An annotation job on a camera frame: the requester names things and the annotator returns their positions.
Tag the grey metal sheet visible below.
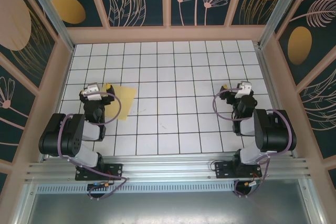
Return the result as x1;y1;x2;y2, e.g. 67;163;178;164
15;179;325;224

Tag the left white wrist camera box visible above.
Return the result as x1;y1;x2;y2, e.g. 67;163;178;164
82;83;102;101

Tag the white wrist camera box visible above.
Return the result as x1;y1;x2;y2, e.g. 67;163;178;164
234;81;253;99
82;83;102;101

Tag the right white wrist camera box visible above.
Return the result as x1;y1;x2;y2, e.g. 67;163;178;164
234;81;253;99

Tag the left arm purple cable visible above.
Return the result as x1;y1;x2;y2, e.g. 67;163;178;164
58;92;130;201

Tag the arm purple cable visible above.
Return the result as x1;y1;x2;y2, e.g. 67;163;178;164
213;88;292;198
58;92;130;201

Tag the aluminium side rail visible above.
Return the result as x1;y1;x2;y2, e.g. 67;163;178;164
255;45;299;159

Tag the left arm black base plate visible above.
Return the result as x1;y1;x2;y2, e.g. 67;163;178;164
75;163;124;182

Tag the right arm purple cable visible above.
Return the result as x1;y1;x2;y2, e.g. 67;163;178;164
213;88;292;198

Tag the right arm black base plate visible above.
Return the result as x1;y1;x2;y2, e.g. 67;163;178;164
214;161;263;180

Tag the aluminium frame post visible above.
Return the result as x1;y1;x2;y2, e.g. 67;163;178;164
258;0;307;50
20;0;76;52

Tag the aluminium mounting rail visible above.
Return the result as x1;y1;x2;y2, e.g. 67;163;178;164
25;155;314;183

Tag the slotted grey cable duct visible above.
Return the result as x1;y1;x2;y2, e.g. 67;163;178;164
36;182;238;194

